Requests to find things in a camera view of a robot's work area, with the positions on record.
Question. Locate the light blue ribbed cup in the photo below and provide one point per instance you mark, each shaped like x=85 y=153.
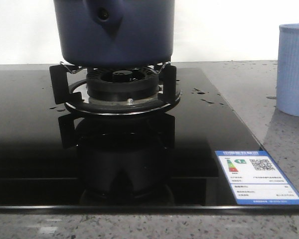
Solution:
x=287 y=88

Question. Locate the black metal pot support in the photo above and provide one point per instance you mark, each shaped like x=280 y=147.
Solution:
x=76 y=99

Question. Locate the black round gas burner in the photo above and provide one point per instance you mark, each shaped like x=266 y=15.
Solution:
x=120 y=85

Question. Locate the dark blue saucepan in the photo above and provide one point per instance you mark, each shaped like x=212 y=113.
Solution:
x=115 y=33

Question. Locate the black glass gas cooktop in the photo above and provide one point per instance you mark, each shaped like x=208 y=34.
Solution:
x=53 y=161

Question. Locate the blue energy label sticker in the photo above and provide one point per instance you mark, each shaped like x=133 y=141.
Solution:
x=255 y=179

